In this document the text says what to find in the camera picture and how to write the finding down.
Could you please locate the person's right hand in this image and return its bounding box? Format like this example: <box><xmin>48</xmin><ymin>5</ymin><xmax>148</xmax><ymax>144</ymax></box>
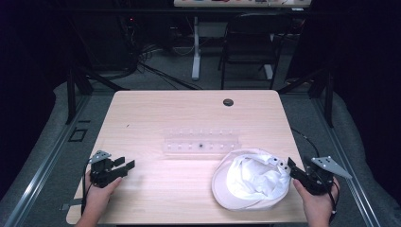
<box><xmin>292</xmin><ymin>176</ymin><xmax>340</xmax><ymax>221</ymax></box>

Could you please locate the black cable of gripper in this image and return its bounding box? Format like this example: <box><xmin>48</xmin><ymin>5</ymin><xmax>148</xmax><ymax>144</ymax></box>
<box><xmin>290</xmin><ymin>127</ymin><xmax>341</xmax><ymax>225</ymax></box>
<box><xmin>80</xmin><ymin>159</ymin><xmax>96</xmax><ymax>217</ymax></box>

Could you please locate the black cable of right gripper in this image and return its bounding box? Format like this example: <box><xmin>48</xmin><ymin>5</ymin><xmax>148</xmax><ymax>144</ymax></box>
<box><xmin>290</xmin><ymin>127</ymin><xmax>341</xmax><ymax>225</ymax></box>

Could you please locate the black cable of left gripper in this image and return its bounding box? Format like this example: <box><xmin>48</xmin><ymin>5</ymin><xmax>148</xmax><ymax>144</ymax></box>
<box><xmin>80</xmin><ymin>159</ymin><xmax>96</xmax><ymax>217</ymax></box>

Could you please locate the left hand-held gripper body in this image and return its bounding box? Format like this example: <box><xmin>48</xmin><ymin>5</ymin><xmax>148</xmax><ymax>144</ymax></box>
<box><xmin>87</xmin><ymin>149</ymin><xmax>130</xmax><ymax>189</ymax></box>

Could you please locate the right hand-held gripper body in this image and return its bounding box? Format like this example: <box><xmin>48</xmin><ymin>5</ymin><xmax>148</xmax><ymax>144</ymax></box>
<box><xmin>289</xmin><ymin>155</ymin><xmax>353</xmax><ymax>196</ymax></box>

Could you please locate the black metal stand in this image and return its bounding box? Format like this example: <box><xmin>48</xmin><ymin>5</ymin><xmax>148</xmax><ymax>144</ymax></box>
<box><xmin>277</xmin><ymin>67</ymin><xmax>335</xmax><ymax>129</ymax></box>
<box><xmin>64</xmin><ymin>65</ymin><xmax>131</xmax><ymax>126</ymax></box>

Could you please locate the white desk leg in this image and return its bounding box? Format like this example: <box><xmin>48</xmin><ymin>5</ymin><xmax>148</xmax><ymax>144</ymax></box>
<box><xmin>191</xmin><ymin>15</ymin><xmax>202</xmax><ymax>81</ymax></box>

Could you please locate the clear plastic rack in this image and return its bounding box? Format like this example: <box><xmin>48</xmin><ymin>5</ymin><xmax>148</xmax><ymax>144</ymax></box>
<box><xmin>162</xmin><ymin>127</ymin><xmax>242</xmax><ymax>156</ymax></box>

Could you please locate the white cap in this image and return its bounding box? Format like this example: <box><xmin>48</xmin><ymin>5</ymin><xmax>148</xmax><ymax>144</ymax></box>
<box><xmin>211</xmin><ymin>148</ymin><xmax>292</xmax><ymax>212</ymax></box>

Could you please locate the person's left hand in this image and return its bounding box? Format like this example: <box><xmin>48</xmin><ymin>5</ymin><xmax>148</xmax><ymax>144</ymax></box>
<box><xmin>83</xmin><ymin>171</ymin><xmax>123</xmax><ymax>222</ymax></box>

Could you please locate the bundle of floor cables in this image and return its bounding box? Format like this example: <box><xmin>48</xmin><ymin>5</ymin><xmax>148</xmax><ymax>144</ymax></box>
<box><xmin>119</xmin><ymin>15</ymin><xmax>202</xmax><ymax>91</ymax></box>

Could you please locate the black chair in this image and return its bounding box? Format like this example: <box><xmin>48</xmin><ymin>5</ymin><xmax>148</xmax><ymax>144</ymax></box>
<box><xmin>217</xmin><ymin>12</ymin><xmax>292</xmax><ymax>91</ymax></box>

